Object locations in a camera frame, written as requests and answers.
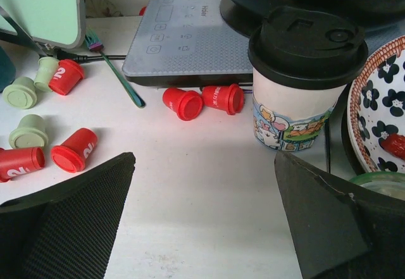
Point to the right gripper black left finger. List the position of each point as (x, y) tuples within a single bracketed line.
[(67, 230)]

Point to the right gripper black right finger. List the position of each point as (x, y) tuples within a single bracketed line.
[(339, 229)]

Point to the teal storage basket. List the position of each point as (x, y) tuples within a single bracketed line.
[(7, 70)]

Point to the paper coffee cup black lid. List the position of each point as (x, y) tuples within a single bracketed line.
[(301, 61)]

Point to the red capsule cluster right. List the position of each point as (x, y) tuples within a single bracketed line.
[(72, 154)]

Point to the red capsule cluster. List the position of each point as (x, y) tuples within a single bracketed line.
[(16, 162), (72, 154)]

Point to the red capsule cluster middle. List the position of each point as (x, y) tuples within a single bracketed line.
[(16, 162)]

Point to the green capsule upper cluster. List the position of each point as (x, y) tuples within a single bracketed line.
[(30, 132)]

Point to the flower pattern plate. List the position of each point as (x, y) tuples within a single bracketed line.
[(375, 108)]

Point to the green capsule beside board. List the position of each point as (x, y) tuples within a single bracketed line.
[(21, 93)]

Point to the red capsule near board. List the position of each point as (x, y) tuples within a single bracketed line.
[(66, 77)]

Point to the green capsule near board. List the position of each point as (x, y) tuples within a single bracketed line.
[(47, 68)]

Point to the red capsule by cooker right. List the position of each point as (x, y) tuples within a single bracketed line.
[(226, 98)]

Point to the red capsule by cooker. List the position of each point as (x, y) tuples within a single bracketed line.
[(186, 104), (226, 98)]

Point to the red capsule by cooker left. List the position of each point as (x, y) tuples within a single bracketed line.
[(186, 104)]

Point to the long dark spoon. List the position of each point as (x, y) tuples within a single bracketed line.
[(95, 45)]

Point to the green cutting board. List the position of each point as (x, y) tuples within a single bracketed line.
[(59, 23)]

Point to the grey induction cooker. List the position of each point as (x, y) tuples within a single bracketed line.
[(186, 43)]

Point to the orange fruit behind board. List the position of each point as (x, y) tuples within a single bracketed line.
[(142, 11)]

